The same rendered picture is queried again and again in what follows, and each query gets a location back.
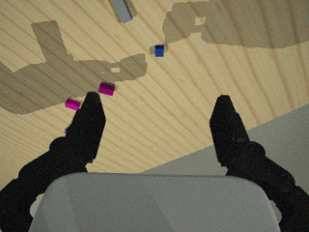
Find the grey rectangular block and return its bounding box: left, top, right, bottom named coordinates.
left=112, top=0, right=133, bottom=24

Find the small blue block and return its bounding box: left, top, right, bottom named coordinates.
left=155, top=45, right=164, bottom=57

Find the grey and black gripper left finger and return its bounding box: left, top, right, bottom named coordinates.
left=0, top=92, right=106, bottom=232

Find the magenta rod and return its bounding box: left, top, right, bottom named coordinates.
left=65, top=99, right=80, bottom=110
left=98, top=83, right=115, bottom=96

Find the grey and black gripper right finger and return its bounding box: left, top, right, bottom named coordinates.
left=210, top=95, right=309, bottom=232

